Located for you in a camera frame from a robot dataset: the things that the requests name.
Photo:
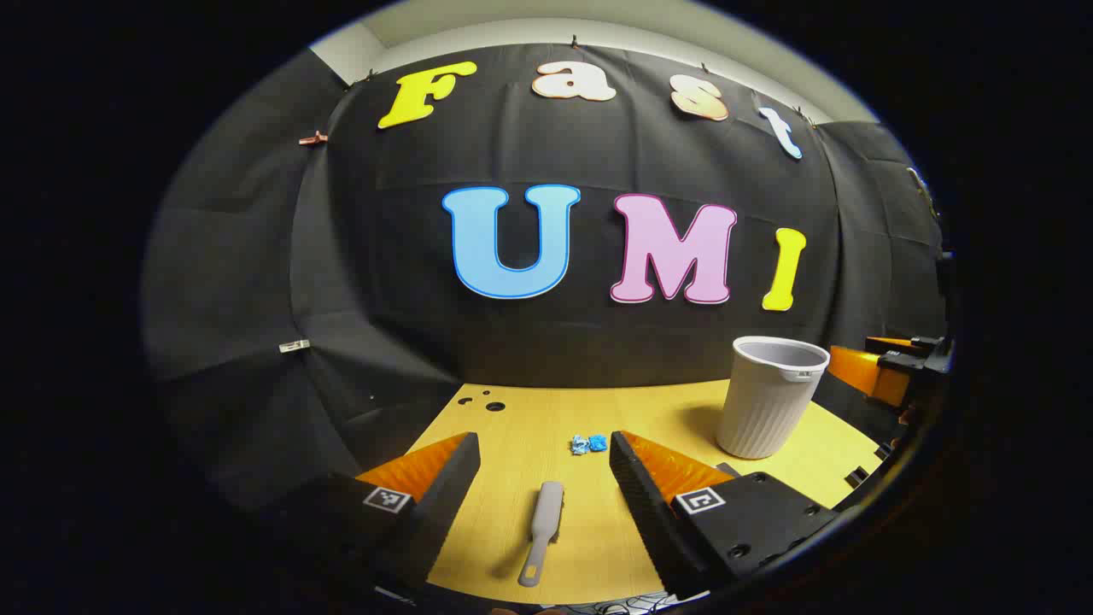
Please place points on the small grey broom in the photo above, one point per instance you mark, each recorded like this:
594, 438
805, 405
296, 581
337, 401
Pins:
546, 512

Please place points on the white ribbed garbage bin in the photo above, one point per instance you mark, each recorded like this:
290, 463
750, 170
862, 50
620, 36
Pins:
764, 401

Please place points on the yellow wooden desktop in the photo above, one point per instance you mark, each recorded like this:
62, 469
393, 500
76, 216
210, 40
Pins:
529, 427

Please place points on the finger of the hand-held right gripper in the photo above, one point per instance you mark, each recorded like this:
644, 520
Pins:
867, 371

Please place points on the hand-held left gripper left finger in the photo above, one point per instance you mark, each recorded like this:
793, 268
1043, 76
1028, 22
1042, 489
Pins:
448, 487

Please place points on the light blue paper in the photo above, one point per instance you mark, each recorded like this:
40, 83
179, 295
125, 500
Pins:
580, 445

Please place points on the copper clip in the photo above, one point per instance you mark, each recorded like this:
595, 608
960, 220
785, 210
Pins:
313, 138

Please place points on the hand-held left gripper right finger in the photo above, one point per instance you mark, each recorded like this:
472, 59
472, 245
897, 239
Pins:
640, 504

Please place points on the white clip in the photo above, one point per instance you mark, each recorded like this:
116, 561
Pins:
295, 345

